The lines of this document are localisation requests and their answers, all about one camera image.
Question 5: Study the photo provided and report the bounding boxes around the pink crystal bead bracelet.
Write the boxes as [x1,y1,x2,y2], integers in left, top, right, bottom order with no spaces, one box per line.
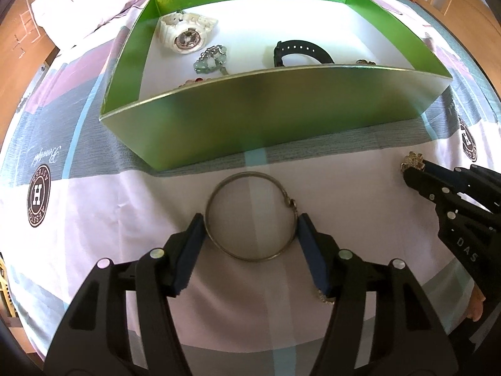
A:
[399,151,426,173]

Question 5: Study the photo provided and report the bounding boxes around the silver bangle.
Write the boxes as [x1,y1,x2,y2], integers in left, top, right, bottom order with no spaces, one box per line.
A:
[204,171,299,262]

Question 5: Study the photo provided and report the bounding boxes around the black wrist watch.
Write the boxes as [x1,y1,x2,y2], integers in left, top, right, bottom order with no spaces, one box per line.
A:
[273,40,334,67]

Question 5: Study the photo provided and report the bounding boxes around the green jade pendant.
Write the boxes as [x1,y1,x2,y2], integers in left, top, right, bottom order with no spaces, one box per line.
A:
[194,44,229,76]

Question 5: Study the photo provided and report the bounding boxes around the cream white wrist watch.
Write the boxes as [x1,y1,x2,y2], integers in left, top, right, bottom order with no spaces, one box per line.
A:
[156,11,217,55]

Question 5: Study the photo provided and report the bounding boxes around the person right hand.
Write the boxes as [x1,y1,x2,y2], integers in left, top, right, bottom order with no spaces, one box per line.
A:
[465,284,486,322]

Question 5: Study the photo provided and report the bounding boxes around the green cardboard box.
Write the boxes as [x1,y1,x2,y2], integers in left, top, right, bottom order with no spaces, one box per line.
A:
[99,0,452,171]

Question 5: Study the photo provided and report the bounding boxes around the wooden cabinet left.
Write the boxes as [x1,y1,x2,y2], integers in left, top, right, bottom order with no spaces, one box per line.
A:
[0,0,55,138]

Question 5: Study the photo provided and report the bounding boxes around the wooden bed frame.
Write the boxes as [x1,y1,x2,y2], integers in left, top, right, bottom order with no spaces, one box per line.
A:
[412,0,501,92]

